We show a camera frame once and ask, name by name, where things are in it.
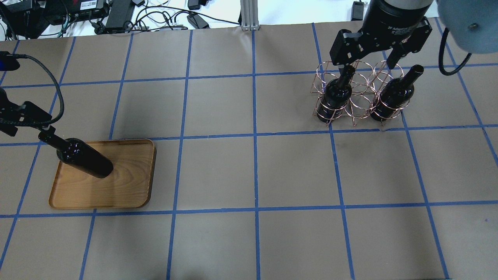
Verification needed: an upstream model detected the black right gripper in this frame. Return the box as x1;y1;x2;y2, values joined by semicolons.
330;0;433;76

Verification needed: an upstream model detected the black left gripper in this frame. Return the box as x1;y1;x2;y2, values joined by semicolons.
0;88;52;137

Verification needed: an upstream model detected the dark wine bottle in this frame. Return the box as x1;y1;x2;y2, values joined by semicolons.
316;65;356;123
39;131;114;179
370;65;424;122

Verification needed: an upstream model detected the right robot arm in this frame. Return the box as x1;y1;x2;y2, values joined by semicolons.
330;0;498;76

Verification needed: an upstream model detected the wooden tray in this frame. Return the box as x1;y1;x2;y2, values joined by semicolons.
48;139;156;210

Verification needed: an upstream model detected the black power adapter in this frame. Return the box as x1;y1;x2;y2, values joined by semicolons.
104;0;135;33

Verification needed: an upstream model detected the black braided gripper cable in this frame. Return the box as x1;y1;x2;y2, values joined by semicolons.
0;51;65;125

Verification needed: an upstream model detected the copper wire bottle basket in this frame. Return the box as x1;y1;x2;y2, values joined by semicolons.
310;60;409;126

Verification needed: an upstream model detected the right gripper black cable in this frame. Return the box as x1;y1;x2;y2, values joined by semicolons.
438;27;473;76

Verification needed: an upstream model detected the aluminium frame post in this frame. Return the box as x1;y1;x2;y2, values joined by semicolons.
240;0;260;31

